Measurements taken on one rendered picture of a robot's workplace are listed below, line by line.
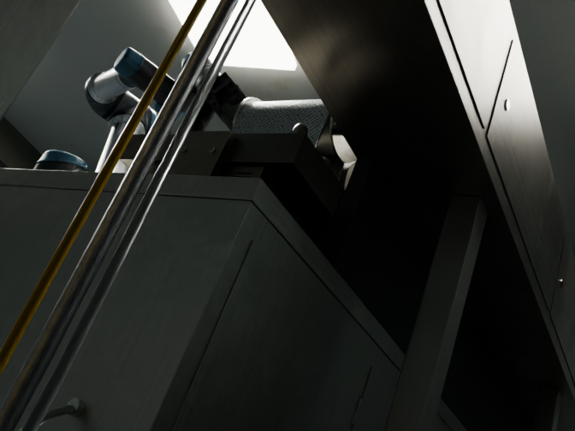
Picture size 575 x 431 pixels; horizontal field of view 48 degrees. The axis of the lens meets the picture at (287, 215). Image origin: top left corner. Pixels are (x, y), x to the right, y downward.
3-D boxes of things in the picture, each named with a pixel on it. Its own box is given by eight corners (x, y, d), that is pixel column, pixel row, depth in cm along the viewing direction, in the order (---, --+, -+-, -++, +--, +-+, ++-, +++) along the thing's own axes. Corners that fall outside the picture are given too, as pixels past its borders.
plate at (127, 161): (166, 204, 136) (178, 180, 138) (333, 217, 114) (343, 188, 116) (118, 159, 124) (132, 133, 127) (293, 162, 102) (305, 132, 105)
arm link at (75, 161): (15, 189, 172) (41, 148, 177) (60, 215, 178) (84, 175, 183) (28, 180, 162) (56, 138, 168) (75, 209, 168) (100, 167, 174)
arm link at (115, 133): (56, 216, 174) (104, 102, 213) (104, 245, 181) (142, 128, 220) (80, 193, 168) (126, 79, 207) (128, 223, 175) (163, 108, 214)
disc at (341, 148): (349, 176, 141) (369, 123, 147) (352, 176, 141) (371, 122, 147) (322, 133, 130) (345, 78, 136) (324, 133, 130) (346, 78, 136)
